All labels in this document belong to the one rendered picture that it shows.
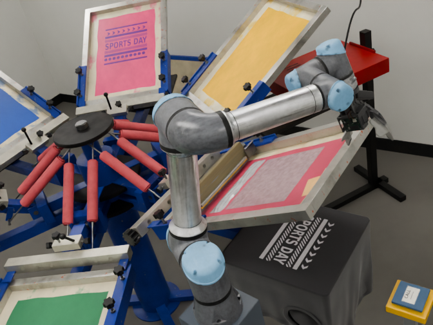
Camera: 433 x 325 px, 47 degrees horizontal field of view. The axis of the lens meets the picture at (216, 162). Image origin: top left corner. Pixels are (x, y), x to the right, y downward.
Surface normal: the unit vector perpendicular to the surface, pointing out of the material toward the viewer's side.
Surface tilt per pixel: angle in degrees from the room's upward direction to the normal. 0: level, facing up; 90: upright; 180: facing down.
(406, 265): 0
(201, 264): 8
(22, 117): 32
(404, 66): 90
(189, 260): 8
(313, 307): 92
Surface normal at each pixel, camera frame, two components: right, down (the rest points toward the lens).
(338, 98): 0.40, 0.44
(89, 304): -0.22, -0.81
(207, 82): -0.65, -0.47
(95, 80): -0.22, -0.38
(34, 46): 0.81, 0.17
